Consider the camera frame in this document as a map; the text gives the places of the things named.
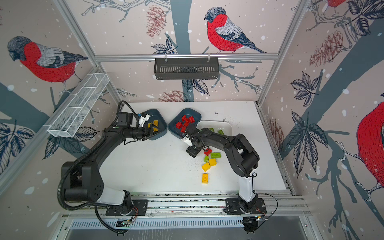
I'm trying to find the black hanging wire basket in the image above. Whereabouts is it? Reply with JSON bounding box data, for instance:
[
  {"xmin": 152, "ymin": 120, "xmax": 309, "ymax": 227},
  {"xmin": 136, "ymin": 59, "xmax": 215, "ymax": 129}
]
[{"xmin": 154, "ymin": 58, "xmax": 220, "ymax": 80}]

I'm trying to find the white mesh wire shelf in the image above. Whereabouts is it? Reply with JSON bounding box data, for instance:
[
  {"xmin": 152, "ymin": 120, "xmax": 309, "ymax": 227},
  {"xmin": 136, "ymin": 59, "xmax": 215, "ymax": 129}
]
[{"xmin": 48, "ymin": 73, "xmax": 110, "ymax": 138}]

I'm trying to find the dark teal bin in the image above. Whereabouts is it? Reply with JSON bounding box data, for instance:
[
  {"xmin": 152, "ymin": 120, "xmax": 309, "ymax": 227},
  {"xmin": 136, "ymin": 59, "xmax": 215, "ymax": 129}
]
[
  {"xmin": 168, "ymin": 108, "xmax": 202, "ymax": 139},
  {"xmin": 141, "ymin": 109, "xmax": 167, "ymax": 141}
]

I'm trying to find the white plastic bin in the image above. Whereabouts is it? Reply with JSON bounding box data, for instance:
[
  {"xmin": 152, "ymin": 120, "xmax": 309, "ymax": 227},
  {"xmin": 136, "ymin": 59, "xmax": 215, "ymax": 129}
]
[{"xmin": 197, "ymin": 120, "xmax": 233, "ymax": 136}]

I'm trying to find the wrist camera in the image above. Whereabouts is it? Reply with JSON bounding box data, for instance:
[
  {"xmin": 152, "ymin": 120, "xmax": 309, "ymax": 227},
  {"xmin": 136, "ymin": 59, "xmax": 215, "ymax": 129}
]
[
  {"xmin": 183, "ymin": 135, "xmax": 193, "ymax": 147},
  {"xmin": 138, "ymin": 113, "xmax": 150, "ymax": 128}
]

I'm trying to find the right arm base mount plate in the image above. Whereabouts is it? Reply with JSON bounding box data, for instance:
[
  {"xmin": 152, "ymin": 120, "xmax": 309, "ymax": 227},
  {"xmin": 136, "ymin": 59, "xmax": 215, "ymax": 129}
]
[{"xmin": 224, "ymin": 198, "xmax": 267, "ymax": 216}]

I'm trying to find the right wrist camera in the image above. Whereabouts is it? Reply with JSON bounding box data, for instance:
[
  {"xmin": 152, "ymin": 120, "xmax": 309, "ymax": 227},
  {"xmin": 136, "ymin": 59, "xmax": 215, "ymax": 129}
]
[{"xmin": 183, "ymin": 135, "xmax": 193, "ymax": 147}]

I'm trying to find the yellow long lego bottom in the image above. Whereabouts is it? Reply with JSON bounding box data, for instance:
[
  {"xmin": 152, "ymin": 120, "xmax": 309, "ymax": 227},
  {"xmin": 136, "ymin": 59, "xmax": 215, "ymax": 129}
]
[{"xmin": 202, "ymin": 174, "xmax": 209, "ymax": 184}]

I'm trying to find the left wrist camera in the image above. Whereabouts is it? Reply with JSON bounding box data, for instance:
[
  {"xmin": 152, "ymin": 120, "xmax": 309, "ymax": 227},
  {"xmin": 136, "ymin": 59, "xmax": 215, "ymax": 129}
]
[{"xmin": 138, "ymin": 113, "xmax": 150, "ymax": 128}]

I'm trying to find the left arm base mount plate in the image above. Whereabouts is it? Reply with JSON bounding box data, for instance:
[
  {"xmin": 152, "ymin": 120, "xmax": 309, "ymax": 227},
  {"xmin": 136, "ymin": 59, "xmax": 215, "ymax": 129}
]
[{"xmin": 106, "ymin": 200, "xmax": 149, "ymax": 217}]

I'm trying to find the left dark teal bin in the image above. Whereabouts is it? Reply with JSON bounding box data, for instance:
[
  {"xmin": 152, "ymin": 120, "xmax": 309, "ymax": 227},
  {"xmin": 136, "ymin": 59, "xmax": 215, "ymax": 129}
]
[{"xmin": 141, "ymin": 109, "xmax": 167, "ymax": 141}]

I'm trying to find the middle dark teal bin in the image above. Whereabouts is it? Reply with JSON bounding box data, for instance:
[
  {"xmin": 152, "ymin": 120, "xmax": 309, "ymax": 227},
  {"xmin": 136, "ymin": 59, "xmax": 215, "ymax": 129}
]
[{"xmin": 168, "ymin": 108, "xmax": 202, "ymax": 139}]

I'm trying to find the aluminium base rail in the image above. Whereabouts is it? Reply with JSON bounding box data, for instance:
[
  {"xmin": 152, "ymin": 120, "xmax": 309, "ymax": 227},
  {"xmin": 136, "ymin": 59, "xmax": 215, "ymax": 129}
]
[{"xmin": 61, "ymin": 191, "xmax": 313, "ymax": 220}]

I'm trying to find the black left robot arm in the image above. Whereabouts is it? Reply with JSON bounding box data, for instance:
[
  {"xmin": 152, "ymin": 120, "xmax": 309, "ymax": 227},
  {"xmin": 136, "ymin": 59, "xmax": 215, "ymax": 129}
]
[{"xmin": 57, "ymin": 109, "xmax": 160, "ymax": 211}]

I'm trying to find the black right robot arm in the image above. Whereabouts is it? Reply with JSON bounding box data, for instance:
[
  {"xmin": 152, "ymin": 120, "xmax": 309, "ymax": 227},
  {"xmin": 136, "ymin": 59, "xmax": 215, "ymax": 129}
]
[{"xmin": 183, "ymin": 125, "xmax": 260, "ymax": 214}]

